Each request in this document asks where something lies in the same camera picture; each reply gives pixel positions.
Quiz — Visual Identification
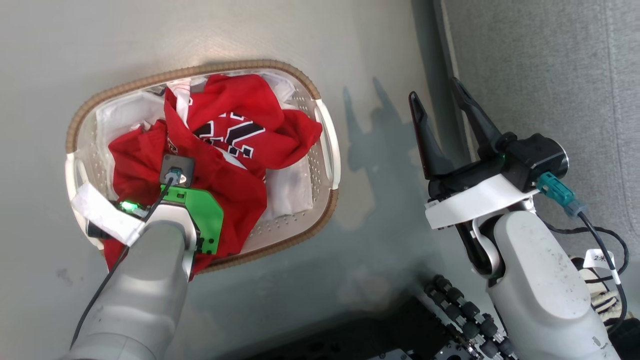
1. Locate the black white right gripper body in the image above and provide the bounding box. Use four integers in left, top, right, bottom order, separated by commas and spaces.
424, 132, 570, 230

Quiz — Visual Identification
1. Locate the white plastic laundry basket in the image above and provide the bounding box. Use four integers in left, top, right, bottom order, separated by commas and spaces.
65, 59, 342, 274

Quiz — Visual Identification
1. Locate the grey fabric sofa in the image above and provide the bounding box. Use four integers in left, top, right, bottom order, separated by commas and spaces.
434, 0, 640, 266

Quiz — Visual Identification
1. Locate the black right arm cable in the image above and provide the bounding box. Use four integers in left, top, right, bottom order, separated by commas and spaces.
536, 172, 630, 333

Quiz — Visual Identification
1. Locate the red and white sports jersey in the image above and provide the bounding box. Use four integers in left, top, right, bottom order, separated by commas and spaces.
102, 74, 324, 276

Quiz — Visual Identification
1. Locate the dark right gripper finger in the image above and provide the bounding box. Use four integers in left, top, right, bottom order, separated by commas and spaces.
408, 91, 455, 181
451, 77, 504, 162

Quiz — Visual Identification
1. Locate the white and black sneaker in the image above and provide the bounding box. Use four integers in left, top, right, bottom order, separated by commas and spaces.
569, 254, 628, 327

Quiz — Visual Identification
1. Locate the black trouser leg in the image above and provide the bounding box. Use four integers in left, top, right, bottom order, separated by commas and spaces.
607, 315, 640, 360

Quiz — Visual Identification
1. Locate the black roller wheel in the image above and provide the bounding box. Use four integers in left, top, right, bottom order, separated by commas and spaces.
423, 273, 517, 360

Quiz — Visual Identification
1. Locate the white tape strip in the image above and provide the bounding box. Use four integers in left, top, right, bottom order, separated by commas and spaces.
71, 182, 147, 247

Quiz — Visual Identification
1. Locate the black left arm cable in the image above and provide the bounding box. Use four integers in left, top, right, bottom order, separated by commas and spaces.
69, 170, 184, 351

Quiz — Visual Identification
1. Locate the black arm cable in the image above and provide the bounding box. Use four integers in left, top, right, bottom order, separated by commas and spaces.
69, 170, 184, 351
536, 172, 630, 333

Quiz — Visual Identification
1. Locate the white cable tag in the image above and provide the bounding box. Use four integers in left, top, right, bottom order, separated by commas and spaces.
582, 248, 622, 285

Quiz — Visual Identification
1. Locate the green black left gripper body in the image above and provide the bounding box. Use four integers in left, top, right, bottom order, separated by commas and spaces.
86, 185, 225, 256

